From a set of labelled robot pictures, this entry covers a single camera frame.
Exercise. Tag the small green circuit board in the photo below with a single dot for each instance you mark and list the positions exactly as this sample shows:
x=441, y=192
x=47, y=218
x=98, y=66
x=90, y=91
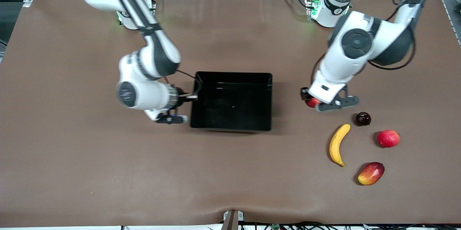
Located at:
x=276, y=226

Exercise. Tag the red yellow mango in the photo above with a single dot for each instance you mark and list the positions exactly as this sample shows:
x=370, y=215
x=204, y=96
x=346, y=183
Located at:
x=371, y=174

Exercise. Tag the yellow banana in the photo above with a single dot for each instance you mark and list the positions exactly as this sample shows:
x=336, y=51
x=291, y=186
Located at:
x=335, y=147

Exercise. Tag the brown table mat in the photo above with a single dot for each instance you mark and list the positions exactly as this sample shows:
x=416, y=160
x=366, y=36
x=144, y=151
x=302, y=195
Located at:
x=230, y=172

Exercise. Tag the black plastic box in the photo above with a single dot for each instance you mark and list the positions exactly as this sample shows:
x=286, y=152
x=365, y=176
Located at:
x=232, y=104

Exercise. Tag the grey table clamp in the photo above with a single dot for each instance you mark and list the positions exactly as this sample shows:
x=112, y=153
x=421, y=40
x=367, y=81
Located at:
x=232, y=219

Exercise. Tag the small red yellow apple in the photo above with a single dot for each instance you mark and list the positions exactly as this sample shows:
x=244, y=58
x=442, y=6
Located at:
x=313, y=103

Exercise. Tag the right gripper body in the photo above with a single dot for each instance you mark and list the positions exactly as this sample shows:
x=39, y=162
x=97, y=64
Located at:
x=181, y=94

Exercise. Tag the dark purple plum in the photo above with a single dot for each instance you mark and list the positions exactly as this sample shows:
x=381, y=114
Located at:
x=363, y=118

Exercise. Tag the plain red apple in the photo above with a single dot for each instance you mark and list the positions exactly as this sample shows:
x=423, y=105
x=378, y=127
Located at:
x=388, y=138

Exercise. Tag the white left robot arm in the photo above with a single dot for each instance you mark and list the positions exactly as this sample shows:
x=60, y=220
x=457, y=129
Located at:
x=356, y=43

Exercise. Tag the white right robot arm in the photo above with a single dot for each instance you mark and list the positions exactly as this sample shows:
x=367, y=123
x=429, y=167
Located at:
x=158, y=50

